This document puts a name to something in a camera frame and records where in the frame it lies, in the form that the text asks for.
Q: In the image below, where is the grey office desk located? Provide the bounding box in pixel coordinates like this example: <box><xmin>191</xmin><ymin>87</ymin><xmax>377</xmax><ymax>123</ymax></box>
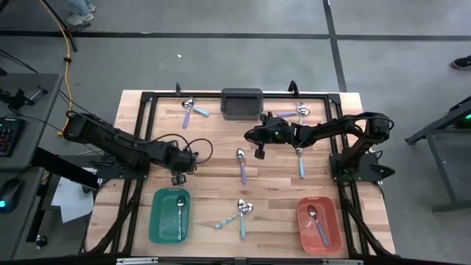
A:
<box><xmin>0</xmin><ymin>72</ymin><xmax>64</xmax><ymax>171</ymax></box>
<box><xmin>0</xmin><ymin>167</ymin><xmax>51</xmax><ymax>261</ymax></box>

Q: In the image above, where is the person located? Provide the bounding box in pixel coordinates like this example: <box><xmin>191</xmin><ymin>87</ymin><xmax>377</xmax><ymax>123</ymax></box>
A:
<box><xmin>450</xmin><ymin>54</ymin><xmax>471</xmax><ymax>71</ymax></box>
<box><xmin>65</xmin><ymin>0</ymin><xmax>97</xmax><ymax>27</ymax></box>

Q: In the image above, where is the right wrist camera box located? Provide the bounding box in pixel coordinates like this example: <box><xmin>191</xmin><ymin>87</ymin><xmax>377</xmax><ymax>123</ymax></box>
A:
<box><xmin>265</xmin><ymin>123</ymin><xmax>292</xmax><ymax>145</ymax></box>

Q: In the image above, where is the white paper sheet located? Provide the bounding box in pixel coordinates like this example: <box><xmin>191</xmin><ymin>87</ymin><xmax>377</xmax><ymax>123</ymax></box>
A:
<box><xmin>50</xmin><ymin>167</ymin><xmax>96</xmax><ymax>225</ymax></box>

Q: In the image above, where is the backlit computer keyboard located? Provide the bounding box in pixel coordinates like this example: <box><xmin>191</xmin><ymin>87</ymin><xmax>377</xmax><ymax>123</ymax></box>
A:
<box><xmin>0</xmin><ymin>116</ymin><xmax>26</xmax><ymax>158</ymax></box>

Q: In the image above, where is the black desk clamp mount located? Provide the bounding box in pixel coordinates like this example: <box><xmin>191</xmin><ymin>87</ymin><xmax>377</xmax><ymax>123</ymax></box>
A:
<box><xmin>0</xmin><ymin>85</ymin><xmax>49</xmax><ymax>112</ymax></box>

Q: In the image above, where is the black metal beam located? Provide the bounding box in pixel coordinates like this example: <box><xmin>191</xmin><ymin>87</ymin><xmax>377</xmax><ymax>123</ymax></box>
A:
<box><xmin>31</xmin><ymin>146</ymin><xmax>102</xmax><ymax>191</ymax></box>

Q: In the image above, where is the yellow cable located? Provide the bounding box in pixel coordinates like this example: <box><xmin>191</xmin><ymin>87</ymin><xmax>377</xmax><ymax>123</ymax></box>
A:
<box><xmin>38</xmin><ymin>0</ymin><xmax>74</xmax><ymax>136</ymax></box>

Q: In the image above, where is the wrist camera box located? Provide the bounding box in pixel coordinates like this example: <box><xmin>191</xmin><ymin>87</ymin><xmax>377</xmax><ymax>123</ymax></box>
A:
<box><xmin>169</xmin><ymin>146</ymin><xmax>194</xmax><ymax>169</ymax></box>
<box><xmin>265</xmin><ymin>123</ymin><xmax>292</xmax><ymax>145</ymax></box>

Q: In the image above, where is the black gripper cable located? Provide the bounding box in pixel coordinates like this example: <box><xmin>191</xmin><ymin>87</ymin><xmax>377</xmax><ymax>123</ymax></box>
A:
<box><xmin>149</xmin><ymin>132</ymin><xmax>215</xmax><ymax>166</ymax></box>

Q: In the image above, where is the grey plastic bin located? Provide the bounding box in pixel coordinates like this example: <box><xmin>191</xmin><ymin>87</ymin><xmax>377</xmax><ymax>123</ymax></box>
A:
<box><xmin>219</xmin><ymin>87</ymin><xmax>264</xmax><ymax>121</ymax></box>

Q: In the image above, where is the orange plastic bin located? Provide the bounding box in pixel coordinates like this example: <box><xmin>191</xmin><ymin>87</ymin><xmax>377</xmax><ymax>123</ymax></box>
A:
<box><xmin>296</xmin><ymin>196</ymin><xmax>343</xmax><ymax>256</ymax></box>

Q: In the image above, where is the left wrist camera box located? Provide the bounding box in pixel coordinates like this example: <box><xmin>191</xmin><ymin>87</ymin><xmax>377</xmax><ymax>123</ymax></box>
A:
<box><xmin>169</xmin><ymin>146</ymin><xmax>194</xmax><ymax>169</ymax></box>

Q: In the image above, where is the teal plastic bin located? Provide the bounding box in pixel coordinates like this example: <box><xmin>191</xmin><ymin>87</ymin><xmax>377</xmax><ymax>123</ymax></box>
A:
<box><xmin>148</xmin><ymin>187</ymin><xmax>192</xmax><ymax>245</ymax></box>

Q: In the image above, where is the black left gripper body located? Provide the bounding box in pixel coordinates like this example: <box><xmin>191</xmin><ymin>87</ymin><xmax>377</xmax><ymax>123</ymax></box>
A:
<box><xmin>165</xmin><ymin>141</ymin><xmax>199</xmax><ymax>186</ymax></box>

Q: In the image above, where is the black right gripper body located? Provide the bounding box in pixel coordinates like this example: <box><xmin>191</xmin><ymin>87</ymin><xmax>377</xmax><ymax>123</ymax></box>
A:
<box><xmin>253</xmin><ymin>112</ymin><xmax>294</xmax><ymax>160</ymax></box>

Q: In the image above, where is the black aluminium table frame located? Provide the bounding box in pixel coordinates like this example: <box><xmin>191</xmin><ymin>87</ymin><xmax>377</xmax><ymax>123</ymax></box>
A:
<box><xmin>79</xmin><ymin>90</ymin><xmax>397</xmax><ymax>258</ymax></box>

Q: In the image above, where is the black computer mouse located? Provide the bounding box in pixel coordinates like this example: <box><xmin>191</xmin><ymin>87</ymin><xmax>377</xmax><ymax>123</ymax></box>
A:
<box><xmin>0</xmin><ymin>177</ymin><xmax>25</xmax><ymax>214</ymax></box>

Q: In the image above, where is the black metal table frame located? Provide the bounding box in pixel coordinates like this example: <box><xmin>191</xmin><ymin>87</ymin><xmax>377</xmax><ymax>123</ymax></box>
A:
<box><xmin>404</xmin><ymin>94</ymin><xmax>471</xmax><ymax>214</ymax></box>

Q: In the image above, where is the lavender handled spoon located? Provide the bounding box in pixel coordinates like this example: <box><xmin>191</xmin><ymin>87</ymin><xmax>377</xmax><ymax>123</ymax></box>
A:
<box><xmin>307</xmin><ymin>204</ymin><xmax>330</xmax><ymax>248</ymax></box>
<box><xmin>235</xmin><ymin>147</ymin><xmax>248</xmax><ymax>186</ymax></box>
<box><xmin>182</xmin><ymin>97</ymin><xmax>196</xmax><ymax>130</ymax></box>
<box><xmin>276</xmin><ymin>106</ymin><xmax>311</xmax><ymax>119</ymax></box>

